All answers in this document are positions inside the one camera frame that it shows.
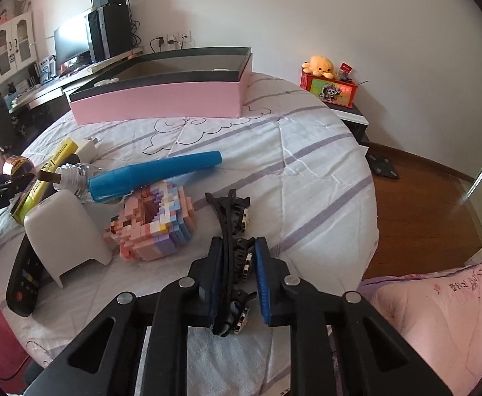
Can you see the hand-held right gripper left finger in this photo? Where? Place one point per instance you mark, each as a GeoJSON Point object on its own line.
{"type": "Point", "coordinates": [215, 284]}

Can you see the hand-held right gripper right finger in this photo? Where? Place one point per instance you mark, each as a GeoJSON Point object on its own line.
{"type": "Point", "coordinates": [263, 284]}

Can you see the copper tape roll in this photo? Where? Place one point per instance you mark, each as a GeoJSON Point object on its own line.
{"type": "Point", "coordinates": [12, 164]}

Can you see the yellow highlighter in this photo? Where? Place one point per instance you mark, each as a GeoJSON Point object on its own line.
{"type": "Point", "coordinates": [61, 152]}

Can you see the glass bottle with wick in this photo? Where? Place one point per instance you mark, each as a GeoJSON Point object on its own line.
{"type": "Point", "coordinates": [74, 177]}

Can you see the white plastic cover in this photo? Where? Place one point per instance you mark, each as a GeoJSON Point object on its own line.
{"type": "Point", "coordinates": [68, 231]}

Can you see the black hair clip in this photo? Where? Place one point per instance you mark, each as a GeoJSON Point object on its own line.
{"type": "Point", "coordinates": [232, 214]}

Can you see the white charger adapter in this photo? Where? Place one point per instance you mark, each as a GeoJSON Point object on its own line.
{"type": "Point", "coordinates": [86, 148]}

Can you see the pastel building block toy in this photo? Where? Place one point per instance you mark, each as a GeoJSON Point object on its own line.
{"type": "Point", "coordinates": [154, 239]}

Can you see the black remote control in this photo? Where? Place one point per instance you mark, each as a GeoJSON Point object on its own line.
{"type": "Point", "coordinates": [22, 288]}

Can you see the blue highlighter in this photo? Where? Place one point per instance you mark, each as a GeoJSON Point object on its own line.
{"type": "Point", "coordinates": [154, 171]}

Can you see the pink storage box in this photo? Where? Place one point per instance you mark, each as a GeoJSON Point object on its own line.
{"type": "Point", "coordinates": [154, 99]}

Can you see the white desk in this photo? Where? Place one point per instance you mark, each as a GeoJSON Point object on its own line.
{"type": "Point", "coordinates": [47, 90]}

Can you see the blue printed box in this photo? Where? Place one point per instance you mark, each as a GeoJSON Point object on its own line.
{"type": "Point", "coordinates": [47, 68]}

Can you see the small white object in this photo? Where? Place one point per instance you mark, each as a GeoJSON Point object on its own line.
{"type": "Point", "coordinates": [107, 82]}

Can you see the white glass-door cabinet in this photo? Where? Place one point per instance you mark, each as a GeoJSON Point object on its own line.
{"type": "Point", "coordinates": [12, 45]}

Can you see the black computer monitor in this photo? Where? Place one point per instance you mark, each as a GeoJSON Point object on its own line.
{"type": "Point", "coordinates": [72, 39]}

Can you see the black floor pad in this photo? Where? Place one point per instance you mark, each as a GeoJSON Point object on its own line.
{"type": "Point", "coordinates": [383, 166]}

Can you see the small orange object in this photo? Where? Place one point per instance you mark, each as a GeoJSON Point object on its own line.
{"type": "Point", "coordinates": [134, 54]}

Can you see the black computer tower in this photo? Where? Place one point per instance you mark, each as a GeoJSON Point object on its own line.
{"type": "Point", "coordinates": [109, 31]}

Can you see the pink blanket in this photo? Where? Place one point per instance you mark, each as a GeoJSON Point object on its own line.
{"type": "Point", "coordinates": [439, 330]}

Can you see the white nightstand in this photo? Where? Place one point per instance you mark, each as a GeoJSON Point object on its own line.
{"type": "Point", "coordinates": [354, 121]}

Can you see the red printed box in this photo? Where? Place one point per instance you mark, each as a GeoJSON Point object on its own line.
{"type": "Point", "coordinates": [327, 90]}

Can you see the yellow octopus plush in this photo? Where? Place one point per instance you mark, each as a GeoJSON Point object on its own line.
{"type": "Point", "coordinates": [318, 66]}

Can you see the white wall outlet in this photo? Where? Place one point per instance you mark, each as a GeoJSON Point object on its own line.
{"type": "Point", "coordinates": [171, 39]}
{"type": "Point", "coordinates": [157, 42]}
{"type": "Point", "coordinates": [187, 37]}

